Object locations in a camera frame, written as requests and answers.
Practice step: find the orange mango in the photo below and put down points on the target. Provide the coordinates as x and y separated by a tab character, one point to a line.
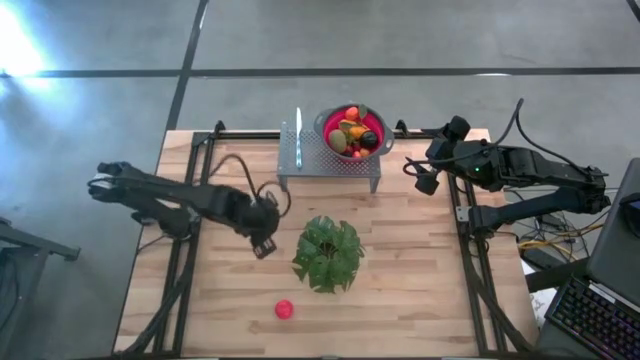
357	131

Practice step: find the red tomato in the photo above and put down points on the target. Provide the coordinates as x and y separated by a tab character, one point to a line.
284	310

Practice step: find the black backlit keyboard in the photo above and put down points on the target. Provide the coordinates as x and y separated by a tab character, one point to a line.
595	320

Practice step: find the monstera plant in white pot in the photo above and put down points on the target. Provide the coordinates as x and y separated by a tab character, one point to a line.
312	260

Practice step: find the green kiwi fruit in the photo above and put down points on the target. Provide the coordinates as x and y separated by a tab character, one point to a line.
338	141

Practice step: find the computer monitor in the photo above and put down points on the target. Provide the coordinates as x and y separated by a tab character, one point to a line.
615	250

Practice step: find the small yellow orange peach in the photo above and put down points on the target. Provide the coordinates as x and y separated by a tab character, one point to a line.
364	151

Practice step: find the grey perforated metal rack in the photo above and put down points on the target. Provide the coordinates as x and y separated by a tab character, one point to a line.
320	165

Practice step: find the dark purple plum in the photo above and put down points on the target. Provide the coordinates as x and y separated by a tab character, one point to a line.
369	139

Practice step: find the red collapsible colander grey rim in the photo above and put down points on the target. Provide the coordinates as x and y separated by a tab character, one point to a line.
327	125

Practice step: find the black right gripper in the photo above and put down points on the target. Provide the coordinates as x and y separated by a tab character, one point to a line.
445	155

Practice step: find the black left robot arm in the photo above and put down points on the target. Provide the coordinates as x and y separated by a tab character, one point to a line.
165	192

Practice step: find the black power adapter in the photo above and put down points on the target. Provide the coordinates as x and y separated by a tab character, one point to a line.
551	218

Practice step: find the white paper sheet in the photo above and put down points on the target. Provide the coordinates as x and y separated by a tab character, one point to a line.
542	302

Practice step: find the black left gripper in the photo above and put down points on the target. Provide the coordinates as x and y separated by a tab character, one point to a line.
265	225

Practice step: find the red strawberry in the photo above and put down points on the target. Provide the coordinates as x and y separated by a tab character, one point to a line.
356	154

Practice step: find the black aluminium table frame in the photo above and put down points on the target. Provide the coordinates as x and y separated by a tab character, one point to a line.
240	135

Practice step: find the black round device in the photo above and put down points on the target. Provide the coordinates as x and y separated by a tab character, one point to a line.
631	215

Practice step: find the dark computer desk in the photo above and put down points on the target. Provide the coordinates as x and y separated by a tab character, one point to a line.
560	275

